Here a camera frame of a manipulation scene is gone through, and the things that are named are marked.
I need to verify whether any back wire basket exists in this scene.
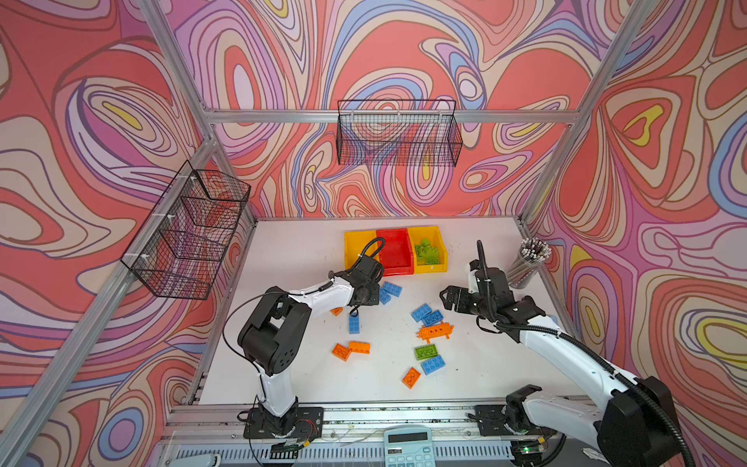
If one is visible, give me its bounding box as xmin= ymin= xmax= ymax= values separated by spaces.
xmin=336 ymin=97 xmax=463 ymax=167

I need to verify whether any left wire basket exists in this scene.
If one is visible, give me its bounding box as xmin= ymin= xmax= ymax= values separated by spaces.
xmin=120 ymin=162 xmax=251 ymax=301

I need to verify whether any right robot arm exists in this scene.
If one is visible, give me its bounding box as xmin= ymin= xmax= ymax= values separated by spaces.
xmin=440 ymin=243 xmax=696 ymax=466

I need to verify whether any orange small brick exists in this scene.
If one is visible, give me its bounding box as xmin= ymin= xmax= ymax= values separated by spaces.
xmin=332 ymin=344 xmax=351 ymax=361

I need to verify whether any red bin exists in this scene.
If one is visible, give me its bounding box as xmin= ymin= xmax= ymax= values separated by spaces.
xmin=375 ymin=229 xmax=414 ymax=276

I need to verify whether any right yellow bin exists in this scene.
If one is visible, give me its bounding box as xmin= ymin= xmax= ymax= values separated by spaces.
xmin=407 ymin=226 xmax=449 ymax=274

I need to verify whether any orange long brick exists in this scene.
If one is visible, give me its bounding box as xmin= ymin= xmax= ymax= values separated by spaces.
xmin=348 ymin=342 xmax=371 ymax=355

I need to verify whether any green brick upside down front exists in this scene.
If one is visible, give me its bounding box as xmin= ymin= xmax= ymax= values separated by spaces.
xmin=414 ymin=344 xmax=439 ymax=361

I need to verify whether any left yellow bin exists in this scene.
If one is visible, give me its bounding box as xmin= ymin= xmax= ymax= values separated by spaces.
xmin=344 ymin=230 xmax=377 ymax=270

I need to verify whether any blue brick front right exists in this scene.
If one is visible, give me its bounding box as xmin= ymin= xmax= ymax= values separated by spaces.
xmin=421 ymin=355 xmax=445 ymax=376

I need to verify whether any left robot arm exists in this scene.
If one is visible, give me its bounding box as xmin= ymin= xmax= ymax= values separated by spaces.
xmin=237 ymin=237 xmax=386 ymax=420

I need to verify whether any blue brick behind orange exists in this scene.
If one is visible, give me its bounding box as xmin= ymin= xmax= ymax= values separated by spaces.
xmin=379 ymin=290 xmax=392 ymax=305

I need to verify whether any blue brick upside down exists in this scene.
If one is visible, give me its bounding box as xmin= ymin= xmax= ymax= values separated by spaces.
xmin=422 ymin=311 xmax=444 ymax=327

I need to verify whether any blue long brick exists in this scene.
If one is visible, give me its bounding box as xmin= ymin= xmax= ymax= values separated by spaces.
xmin=348 ymin=313 xmax=361 ymax=335

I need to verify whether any orange brick front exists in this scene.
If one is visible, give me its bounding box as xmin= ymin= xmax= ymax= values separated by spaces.
xmin=402 ymin=367 xmax=421 ymax=389

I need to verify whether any green long brick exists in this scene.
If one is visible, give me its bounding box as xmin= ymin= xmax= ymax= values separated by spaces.
xmin=416 ymin=245 xmax=441 ymax=266

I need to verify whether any clear cup of pencils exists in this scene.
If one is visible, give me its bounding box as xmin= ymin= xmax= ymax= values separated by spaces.
xmin=506 ymin=237 xmax=552 ymax=289

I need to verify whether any teal calculator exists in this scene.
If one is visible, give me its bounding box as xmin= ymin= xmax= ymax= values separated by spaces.
xmin=383 ymin=425 xmax=436 ymax=467

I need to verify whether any yellow bin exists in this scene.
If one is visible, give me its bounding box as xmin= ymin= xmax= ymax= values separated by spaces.
xmin=344 ymin=230 xmax=377 ymax=270
xmin=407 ymin=226 xmax=449 ymax=274

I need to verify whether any wire basket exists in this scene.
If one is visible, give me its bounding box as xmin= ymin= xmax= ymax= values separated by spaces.
xmin=120 ymin=162 xmax=251 ymax=301
xmin=336 ymin=97 xmax=463 ymax=167

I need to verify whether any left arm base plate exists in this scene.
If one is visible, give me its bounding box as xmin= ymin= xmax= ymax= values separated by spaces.
xmin=243 ymin=406 xmax=324 ymax=441

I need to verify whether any blue brick studs up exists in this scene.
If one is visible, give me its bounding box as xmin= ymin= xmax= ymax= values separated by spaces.
xmin=410 ymin=304 xmax=433 ymax=322

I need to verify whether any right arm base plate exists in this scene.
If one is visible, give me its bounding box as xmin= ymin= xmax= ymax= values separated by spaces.
xmin=467 ymin=405 xmax=556 ymax=438

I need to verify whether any blue brick near bins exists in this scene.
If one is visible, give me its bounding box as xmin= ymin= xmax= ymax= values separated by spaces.
xmin=381 ymin=281 xmax=403 ymax=297

